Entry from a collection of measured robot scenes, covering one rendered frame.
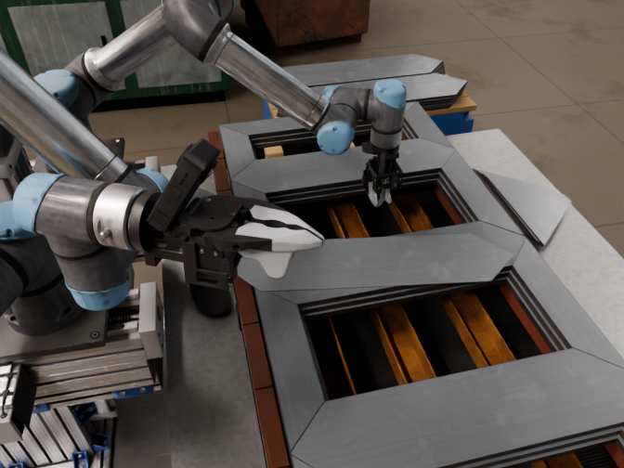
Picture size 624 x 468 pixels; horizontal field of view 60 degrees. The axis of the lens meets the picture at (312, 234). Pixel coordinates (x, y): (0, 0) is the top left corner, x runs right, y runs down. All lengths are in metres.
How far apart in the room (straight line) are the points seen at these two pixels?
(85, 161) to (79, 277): 0.17
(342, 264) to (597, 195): 2.24
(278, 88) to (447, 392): 0.72
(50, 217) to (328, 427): 0.67
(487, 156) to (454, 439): 1.20
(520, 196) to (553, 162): 1.75
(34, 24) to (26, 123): 3.03
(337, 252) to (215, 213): 0.85
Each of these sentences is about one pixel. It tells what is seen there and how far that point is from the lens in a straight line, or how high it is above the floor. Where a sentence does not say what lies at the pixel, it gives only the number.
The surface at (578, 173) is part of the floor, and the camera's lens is 3.56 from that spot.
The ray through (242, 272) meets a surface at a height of 0.87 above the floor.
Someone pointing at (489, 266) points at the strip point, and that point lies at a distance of 1.46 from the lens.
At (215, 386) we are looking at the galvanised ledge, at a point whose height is 0.68.
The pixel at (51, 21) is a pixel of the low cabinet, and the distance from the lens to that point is 3.81.
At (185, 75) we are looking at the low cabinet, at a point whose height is 0.24.
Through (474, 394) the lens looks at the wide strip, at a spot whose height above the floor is 0.87.
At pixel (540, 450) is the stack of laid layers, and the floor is 0.85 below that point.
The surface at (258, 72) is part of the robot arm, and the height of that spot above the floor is 1.35.
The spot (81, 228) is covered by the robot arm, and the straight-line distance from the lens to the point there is 0.67.
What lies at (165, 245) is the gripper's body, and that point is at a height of 1.42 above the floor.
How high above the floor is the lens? 1.85
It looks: 42 degrees down
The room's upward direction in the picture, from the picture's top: straight up
